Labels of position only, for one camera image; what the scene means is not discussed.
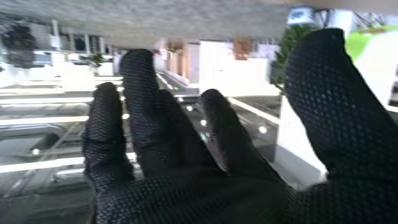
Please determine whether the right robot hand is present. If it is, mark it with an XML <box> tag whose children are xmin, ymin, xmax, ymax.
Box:
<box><xmin>79</xmin><ymin>27</ymin><xmax>398</xmax><ymax>224</ymax></box>

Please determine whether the green plant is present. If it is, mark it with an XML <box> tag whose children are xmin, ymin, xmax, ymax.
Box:
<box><xmin>269</xmin><ymin>24</ymin><xmax>315</xmax><ymax>95</ymax></box>

